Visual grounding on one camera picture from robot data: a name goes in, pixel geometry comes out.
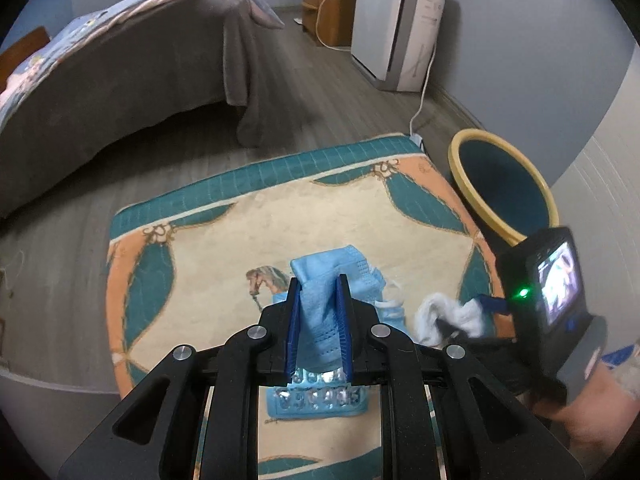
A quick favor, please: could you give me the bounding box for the wooden headboard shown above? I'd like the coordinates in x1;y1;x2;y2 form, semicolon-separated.
0;26;50;92

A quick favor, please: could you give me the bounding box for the wooden nightstand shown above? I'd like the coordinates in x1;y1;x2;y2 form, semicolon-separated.
302;0;356;49

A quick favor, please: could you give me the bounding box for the teal and peach rug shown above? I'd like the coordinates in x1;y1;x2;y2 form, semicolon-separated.
104;132;516;480

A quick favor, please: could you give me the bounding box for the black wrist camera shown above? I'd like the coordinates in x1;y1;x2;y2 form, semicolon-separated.
496;226;608;405

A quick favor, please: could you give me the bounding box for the white air purifier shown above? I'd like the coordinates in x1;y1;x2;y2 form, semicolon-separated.
350;0;446;93

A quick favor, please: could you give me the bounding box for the white power strip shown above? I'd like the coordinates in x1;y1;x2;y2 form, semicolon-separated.
409;133;425;152

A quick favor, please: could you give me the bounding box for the blue pill blister pack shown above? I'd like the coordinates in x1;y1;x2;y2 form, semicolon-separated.
266;368;369;420

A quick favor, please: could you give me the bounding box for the blue floral quilt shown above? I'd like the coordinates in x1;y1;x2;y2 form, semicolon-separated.
1;0;284;125

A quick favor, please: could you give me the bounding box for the person forearm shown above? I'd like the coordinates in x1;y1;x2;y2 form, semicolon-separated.
533;363;639;457

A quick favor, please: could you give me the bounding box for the white tissue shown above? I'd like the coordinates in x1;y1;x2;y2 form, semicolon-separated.
413;292;485;347

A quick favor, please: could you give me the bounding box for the white power cable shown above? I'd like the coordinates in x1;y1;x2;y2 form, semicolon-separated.
408;44;440;139

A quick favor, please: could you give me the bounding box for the yellow rimmed teal trash bin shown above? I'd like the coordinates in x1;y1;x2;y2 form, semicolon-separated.
447;128;560;246

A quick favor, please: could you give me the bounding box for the bed with grey cover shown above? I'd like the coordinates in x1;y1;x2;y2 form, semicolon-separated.
1;0;267;214

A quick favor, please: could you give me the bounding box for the blue face mask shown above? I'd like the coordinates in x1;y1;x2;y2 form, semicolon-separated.
291;245;408;374

